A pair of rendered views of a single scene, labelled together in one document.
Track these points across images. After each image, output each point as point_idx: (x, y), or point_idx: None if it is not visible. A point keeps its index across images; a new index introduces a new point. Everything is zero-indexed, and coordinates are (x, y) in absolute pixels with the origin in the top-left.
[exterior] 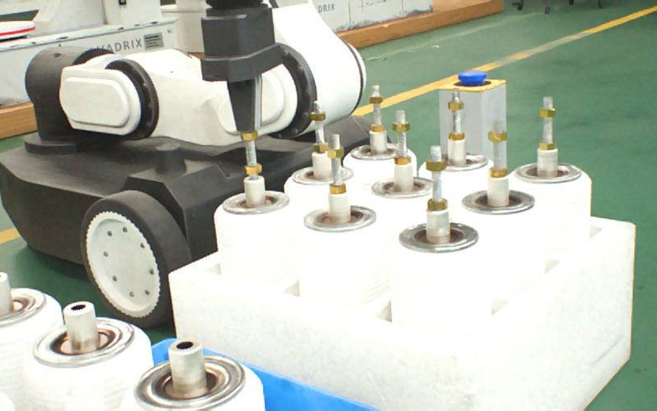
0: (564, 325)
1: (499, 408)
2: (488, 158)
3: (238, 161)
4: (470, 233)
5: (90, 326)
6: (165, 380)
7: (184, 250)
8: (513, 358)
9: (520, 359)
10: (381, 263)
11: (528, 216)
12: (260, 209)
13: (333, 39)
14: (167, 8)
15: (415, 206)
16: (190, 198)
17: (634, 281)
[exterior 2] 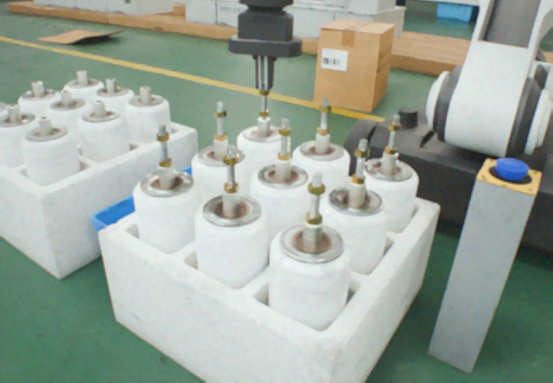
0: (193, 313)
1: (124, 283)
2: (469, 248)
3: (462, 150)
4: (164, 193)
5: (95, 109)
6: (54, 129)
7: (352, 165)
8: (133, 270)
9: (141, 277)
10: (204, 190)
11: (200, 223)
12: (244, 134)
13: (513, 85)
14: None
15: (251, 183)
16: (380, 142)
17: None
